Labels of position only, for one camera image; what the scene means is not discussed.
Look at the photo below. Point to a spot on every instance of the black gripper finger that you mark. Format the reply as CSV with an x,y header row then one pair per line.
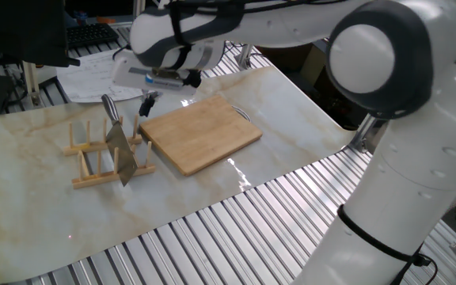
x,y
145,109
153,95

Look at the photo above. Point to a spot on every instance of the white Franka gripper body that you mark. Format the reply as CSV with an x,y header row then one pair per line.
x,y
127,75

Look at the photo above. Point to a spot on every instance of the steel cleaver knife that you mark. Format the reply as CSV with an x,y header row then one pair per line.
x,y
119,150

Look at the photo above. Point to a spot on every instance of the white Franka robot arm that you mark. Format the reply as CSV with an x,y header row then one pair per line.
x,y
410,158

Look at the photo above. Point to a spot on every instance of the wooden cutting board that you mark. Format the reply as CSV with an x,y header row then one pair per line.
x,y
200,134

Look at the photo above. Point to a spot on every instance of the printed white paper sheets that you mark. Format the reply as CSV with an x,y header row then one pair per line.
x,y
85,83

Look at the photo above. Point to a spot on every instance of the black keyboard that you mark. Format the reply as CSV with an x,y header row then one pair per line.
x,y
91,35

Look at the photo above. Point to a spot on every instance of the small orange object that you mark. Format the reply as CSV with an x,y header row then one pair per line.
x,y
106,20

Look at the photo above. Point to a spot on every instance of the small blue bottle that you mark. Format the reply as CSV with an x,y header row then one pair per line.
x,y
80,18

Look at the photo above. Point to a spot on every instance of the wooden dish rack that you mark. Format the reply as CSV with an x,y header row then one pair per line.
x,y
101,177

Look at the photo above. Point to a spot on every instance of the black monitor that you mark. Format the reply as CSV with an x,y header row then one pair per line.
x,y
14,31

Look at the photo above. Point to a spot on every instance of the marble pattern table sheet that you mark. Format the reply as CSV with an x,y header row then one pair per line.
x,y
34,206

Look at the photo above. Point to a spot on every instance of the aluminium frame post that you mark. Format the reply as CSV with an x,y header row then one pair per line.
x,y
30,83
366,132
244,57
139,6

